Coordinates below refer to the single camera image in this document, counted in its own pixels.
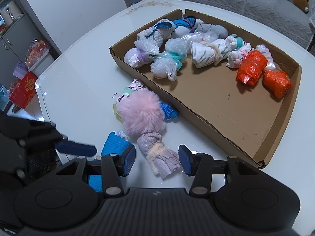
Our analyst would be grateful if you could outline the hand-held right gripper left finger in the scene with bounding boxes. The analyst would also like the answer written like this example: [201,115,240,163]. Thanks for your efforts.
[56,145,136,198]

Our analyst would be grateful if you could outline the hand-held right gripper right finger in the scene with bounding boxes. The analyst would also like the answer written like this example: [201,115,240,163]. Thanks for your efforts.
[178,145,260,197]

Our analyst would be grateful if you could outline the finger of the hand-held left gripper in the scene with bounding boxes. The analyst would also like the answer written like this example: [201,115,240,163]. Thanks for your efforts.
[37,122,97,157]

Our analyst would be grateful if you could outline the purple-grey sock bundle cream tie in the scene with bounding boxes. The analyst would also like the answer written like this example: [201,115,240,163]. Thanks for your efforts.
[137,132,183,179]

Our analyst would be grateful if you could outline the pink fluffy pompom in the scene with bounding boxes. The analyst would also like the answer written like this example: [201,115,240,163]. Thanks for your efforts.
[116,90,167,137]

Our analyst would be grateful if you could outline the small blue knitted bundle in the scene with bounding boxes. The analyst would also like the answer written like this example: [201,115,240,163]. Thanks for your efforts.
[159,101,180,123]

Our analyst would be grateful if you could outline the shallow cardboard box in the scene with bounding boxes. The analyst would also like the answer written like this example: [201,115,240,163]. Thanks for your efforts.
[109,8,302,170]

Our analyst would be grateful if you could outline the pink-striped white bundle green band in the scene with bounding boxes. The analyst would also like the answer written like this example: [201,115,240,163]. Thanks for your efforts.
[113,79,148,104]

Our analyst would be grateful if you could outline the plastic bundle with teal tie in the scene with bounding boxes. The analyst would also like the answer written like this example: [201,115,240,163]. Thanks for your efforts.
[150,39,187,81]

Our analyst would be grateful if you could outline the white bundle with purple band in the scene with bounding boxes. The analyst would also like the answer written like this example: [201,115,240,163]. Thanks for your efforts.
[123,47,160,69]

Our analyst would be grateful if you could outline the white mask bundle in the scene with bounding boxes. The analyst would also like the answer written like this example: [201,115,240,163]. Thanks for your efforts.
[191,39,233,68]

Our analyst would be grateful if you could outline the white bundle with pink pattern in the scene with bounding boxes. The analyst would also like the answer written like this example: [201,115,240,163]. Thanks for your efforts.
[226,49,246,69]

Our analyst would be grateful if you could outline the orange plastic bag bundle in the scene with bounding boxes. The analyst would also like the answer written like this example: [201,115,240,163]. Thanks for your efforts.
[236,50,268,86]
[262,70,292,99]

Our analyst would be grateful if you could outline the clear plastic bag bundle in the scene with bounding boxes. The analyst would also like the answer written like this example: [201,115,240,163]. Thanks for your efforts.
[181,32,217,52]

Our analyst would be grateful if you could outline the grey-white bundle with blue tie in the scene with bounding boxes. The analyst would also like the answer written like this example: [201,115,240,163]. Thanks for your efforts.
[135,19,176,54]

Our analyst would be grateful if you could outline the white bundle with teal band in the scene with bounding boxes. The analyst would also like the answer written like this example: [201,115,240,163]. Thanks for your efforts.
[225,34,254,52]

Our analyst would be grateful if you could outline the grey sock bundle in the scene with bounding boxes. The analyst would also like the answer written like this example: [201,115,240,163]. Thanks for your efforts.
[195,23,228,38]

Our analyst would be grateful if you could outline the pastel plastic bag bundle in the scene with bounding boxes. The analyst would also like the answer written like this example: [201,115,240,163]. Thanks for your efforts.
[255,44,283,72]

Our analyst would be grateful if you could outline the white bundle with blue mesh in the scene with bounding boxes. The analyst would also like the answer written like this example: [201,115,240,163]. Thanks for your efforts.
[172,16,198,38]

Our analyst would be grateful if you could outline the pale yellow item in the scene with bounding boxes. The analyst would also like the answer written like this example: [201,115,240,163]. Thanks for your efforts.
[113,103,123,122]

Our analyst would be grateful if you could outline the red gift box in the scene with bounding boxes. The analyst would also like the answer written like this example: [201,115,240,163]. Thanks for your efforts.
[9,72,38,109]

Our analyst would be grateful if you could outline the purple box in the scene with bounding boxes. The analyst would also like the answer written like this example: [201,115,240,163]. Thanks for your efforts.
[13,63,30,79]

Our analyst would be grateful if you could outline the wrapped snack basket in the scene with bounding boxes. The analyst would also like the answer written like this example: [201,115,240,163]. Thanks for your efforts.
[25,38,55,77]

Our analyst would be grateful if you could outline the grey cabinet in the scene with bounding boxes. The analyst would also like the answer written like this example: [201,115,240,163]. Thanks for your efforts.
[0,12,62,96]

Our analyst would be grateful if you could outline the white air fryer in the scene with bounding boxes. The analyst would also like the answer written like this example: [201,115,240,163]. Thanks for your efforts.
[0,4,22,26]

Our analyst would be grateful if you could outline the sofa with grey quilted cover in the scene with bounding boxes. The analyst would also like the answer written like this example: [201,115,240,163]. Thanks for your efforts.
[178,0,315,51]

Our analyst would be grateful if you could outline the brown plush toy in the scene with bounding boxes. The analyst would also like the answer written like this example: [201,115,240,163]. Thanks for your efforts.
[292,0,309,11]

